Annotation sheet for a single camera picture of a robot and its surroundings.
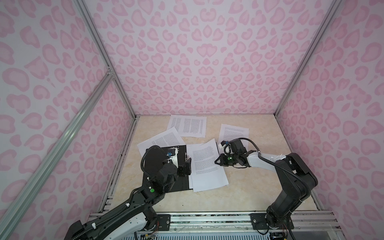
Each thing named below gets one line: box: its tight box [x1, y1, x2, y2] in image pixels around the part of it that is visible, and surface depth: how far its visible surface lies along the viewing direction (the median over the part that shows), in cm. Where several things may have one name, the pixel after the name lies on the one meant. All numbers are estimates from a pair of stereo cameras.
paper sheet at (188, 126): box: [167, 115, 207, 138], surface depth 116 cm
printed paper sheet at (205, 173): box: [191, 138, 229, 193], surface depth 93 cm
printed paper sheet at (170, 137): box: [137, 126, 186, 157], surface depth 109 cm
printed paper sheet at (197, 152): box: [186, 143, 206, 192], surface depth 95 cm
